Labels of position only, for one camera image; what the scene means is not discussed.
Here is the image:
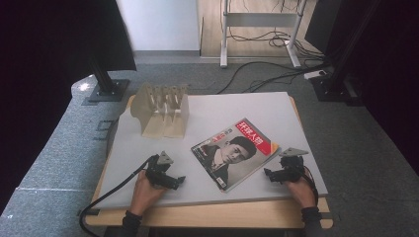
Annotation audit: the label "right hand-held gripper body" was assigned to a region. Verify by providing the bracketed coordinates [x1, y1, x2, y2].
[278, 146, 310, 184]

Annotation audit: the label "wooden table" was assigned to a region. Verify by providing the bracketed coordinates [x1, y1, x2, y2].
[84, 94, 334, 230]

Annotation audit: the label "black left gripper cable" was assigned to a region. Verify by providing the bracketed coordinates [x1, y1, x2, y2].
[78, 155, 156, 237]

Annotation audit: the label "magazine with portrait cover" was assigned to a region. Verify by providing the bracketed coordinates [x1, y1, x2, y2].
[190, 118, 282, 194]

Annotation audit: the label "white metal table frame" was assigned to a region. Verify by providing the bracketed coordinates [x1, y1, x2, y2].
[219, 0, 308, 69]

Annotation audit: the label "black floor cables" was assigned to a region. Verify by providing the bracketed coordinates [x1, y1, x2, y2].
[215, 28, 334, 96]

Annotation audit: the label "black metal stand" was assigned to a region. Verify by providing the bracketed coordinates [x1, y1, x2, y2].
[309, 0, 383, 103]
[86, 55, 131, 104]

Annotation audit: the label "person's left hand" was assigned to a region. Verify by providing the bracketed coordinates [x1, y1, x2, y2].
[128, 169, 168, 217]

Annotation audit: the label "white power strip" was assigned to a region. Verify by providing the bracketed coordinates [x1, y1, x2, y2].
[302, 69, 328, 81]

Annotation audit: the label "grey table mat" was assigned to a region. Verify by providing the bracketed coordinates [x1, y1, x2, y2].
[94, 91, 329, 210]

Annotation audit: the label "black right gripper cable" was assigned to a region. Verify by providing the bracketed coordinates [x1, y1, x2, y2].
[301, 167, 320, 206]

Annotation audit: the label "person's right hand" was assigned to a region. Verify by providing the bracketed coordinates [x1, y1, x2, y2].
[284, 171, 318, 209]

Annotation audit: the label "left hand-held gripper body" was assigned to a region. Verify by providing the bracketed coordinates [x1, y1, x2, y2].
[144, 150, 176, 191]

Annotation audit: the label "wooden slotted rack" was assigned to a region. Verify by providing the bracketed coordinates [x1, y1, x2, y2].
[129, 82, 191, 139]

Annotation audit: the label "black curtain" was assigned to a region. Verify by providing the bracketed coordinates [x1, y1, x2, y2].
[0, 0, 137, 206]
[304, 0, 419, 176]

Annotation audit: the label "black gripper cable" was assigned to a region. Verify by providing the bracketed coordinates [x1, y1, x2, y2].
[301, 167, 320, 206]
[78, 155, 156, 237]

